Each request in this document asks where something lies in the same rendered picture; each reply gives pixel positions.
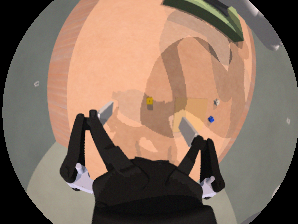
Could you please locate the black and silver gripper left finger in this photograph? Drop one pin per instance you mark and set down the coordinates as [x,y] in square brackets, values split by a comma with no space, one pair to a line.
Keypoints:
[77,175]

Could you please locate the yellow die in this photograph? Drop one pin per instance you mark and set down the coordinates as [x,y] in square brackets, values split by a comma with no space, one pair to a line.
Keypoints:
[149,100]

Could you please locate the tan square mat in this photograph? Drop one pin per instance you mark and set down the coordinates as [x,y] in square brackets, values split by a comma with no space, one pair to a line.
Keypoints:
[194,109]

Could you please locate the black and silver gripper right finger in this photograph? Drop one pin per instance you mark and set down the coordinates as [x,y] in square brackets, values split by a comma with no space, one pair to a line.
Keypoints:
[211,179]

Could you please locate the grey die with black pips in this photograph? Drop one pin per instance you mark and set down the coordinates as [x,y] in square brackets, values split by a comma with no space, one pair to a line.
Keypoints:
[216,101]

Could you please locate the blue die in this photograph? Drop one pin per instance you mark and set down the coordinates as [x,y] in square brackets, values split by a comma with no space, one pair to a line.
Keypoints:
[211,119]

